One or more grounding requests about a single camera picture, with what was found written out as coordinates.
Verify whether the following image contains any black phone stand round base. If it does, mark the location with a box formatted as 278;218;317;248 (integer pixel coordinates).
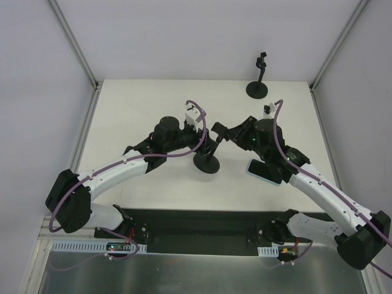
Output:
193;151;220;174

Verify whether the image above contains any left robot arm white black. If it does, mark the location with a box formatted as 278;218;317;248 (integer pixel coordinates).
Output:
45;116;218;238

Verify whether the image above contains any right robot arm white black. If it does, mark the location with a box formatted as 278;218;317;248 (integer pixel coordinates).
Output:
212;116;391;270

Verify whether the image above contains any phone with blue case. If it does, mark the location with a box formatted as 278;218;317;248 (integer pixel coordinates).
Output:
247;159;282;185

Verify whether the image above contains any black phone stand at back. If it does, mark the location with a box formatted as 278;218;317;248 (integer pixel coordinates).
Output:
246;52;268;99

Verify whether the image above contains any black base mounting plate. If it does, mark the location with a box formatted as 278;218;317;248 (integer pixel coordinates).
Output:
93;208;320;255

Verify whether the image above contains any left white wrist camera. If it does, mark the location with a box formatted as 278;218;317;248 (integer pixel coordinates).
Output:
185;103;206;132

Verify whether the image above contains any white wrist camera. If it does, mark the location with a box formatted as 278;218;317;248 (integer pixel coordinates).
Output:
262;103;277;120
185;103;206;132

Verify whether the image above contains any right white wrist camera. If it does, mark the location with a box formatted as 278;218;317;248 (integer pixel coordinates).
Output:
262;103;277;120

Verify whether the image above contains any right white cable duct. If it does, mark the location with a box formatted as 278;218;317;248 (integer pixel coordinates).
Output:
257;245;279;258

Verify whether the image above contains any white cable duct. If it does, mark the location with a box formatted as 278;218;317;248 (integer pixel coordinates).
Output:
51;241;147;254
257;245;279;258

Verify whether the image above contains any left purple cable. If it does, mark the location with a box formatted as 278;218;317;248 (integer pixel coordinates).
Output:
48;99;209;271

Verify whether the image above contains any left white cable duct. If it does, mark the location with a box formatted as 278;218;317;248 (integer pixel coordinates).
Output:
51;241;147;254

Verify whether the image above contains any right aluminium frame post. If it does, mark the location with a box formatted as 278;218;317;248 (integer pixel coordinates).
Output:
309;0;370;92

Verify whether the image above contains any aluminium frame post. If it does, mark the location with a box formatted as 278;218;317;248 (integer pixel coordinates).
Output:
46;0;99;89
309;0;370;92

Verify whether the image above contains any left aluminium frame post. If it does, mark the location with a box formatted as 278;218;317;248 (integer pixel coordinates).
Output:
46;0;99;89

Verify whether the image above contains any right aluminium table rail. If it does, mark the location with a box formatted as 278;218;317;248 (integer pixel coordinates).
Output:
311;87;380;294

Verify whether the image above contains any aluminium table rail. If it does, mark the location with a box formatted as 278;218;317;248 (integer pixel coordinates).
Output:
311;87;380;294
20;81;103;293

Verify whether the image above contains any left aluminium table rail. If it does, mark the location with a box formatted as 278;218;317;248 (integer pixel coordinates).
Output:
20;81;103;293

